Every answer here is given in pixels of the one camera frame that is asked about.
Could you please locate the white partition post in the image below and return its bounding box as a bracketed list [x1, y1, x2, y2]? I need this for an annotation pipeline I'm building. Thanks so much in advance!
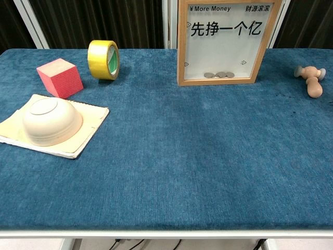
[162, 0, 179, 49]
[15, 0, 50, 49]
[266, 0, 291, 49]

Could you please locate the yellow tape roll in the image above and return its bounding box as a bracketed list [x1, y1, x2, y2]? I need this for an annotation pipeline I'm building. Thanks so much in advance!
[87, 40, 120, 81]

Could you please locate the wooden toy hammer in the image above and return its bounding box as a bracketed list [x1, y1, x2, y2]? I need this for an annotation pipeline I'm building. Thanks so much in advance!
[293, 65, 327, 99]

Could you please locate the wooden frame coin bank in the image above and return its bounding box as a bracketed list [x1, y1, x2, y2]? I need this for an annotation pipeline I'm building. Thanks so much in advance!
[177, 0, 284, 87]

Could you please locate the cream upturned bowl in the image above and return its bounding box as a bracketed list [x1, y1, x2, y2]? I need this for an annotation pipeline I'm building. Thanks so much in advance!
[21, 97, 83, 147]

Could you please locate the blue table cloth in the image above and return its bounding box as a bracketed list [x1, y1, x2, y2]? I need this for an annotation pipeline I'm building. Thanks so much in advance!
[0, 48, 333, 232]

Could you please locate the beige spiral notebook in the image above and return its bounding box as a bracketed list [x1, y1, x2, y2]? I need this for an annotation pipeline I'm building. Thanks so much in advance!
[0, 93, 110, 159]

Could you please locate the black curtain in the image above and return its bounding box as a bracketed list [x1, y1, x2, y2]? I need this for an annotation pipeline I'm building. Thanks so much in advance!
[29, 0, 164, 49]
[275, 0, 333, 49]
[0, 0, 37, 53]

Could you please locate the red cube block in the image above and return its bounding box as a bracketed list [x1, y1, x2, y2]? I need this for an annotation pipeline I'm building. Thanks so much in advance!
[36, 58, 84, 99]

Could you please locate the white table leg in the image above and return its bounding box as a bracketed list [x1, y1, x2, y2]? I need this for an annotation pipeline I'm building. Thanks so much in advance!
[262, 238, 278, 250]
[61, 238, 84, 250]

